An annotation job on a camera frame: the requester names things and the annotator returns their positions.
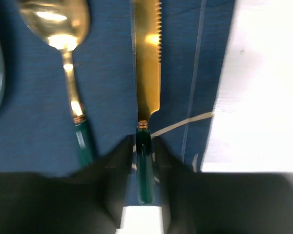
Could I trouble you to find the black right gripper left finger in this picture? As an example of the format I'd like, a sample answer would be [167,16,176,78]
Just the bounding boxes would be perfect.
[70,134,134,231]

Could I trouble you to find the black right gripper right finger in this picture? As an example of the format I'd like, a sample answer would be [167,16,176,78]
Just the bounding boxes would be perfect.
[150,136,206,232]

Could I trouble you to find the blue fabric placemat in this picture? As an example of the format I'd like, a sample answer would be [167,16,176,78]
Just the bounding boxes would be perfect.
[0,0,235,176]

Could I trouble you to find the gold spoon dark handle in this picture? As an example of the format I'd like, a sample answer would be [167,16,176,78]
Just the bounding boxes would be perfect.
[17,0,95,166]

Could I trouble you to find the gold knife dark handle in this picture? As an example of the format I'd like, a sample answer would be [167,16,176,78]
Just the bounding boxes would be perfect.
[132,0,162,205]

